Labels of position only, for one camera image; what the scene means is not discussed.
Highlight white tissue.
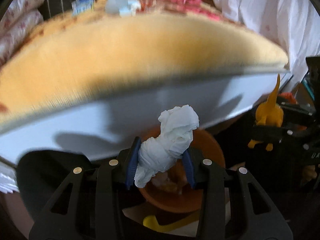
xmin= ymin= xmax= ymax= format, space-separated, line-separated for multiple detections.
xmin=135 ymin=105 xmax=200 ymax=188

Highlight orange trash bin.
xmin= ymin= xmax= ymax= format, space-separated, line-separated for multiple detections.
xmin=139 ymin=129 xmax=225 ymax=213

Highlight orange toy figure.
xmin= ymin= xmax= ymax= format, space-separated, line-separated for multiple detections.
xmin=247 ymin=73 xmax=284 ymax=152

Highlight yellow dustpan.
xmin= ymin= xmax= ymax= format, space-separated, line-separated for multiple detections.
xmin=142 ymin=214 xmax=201 ymax=233

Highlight right pink curtain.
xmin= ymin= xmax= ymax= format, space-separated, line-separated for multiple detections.
xmin=213 ymin=0 xmax=319 ymax=90

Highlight floral yellow fleece blanket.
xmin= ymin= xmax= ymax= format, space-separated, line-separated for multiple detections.
xmin=1 ymin=0 xmax=289 ymax=130

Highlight red white crumpled wrapper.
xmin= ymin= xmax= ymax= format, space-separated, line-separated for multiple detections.
xmin=138 ymin=0 xmax=164 ymax=13

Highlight blue white milk carton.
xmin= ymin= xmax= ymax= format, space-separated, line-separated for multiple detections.
xmin=72 ymin=0 xmax=94 ymax=16

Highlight folded floral white quilt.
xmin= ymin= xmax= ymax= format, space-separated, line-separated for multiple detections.
xmin=1 ymin=0 xmax=44 ymax=65

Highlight white bed frame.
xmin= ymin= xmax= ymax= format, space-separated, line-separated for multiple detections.
xmin=1 ymin=73 xmax=291 ymax=164

